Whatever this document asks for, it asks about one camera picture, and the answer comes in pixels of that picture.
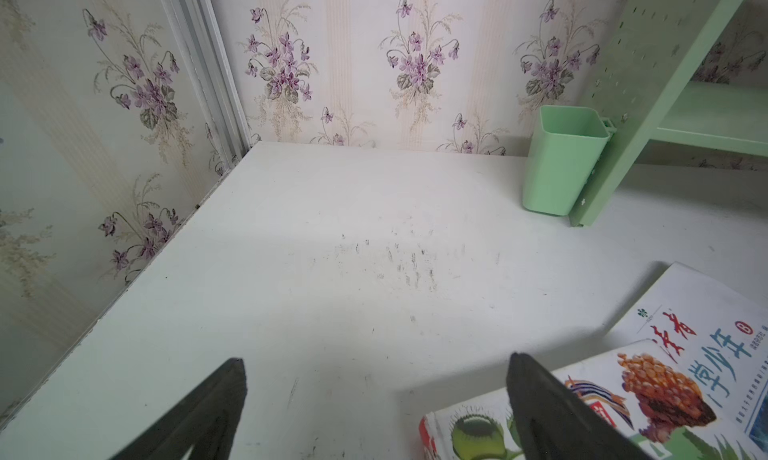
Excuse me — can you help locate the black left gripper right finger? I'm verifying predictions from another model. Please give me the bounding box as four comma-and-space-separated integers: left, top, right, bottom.
506, 352, 648, 459

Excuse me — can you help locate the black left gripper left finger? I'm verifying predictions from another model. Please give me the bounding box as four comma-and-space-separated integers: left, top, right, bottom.
113, 358, 247, 459

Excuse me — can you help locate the green nature encyclopedia book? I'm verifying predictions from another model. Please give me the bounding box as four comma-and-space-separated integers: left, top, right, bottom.
419, 341, 767, 459

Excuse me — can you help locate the white science youth magazine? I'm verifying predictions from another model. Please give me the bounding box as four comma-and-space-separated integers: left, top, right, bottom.
605, 263, 767, 451

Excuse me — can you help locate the green pen holder cup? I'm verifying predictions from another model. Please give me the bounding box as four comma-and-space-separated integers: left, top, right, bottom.
522, 105, 616, 217

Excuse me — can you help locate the green metal bookshelf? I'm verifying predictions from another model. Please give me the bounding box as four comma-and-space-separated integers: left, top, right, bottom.
569, 0, 767, 226

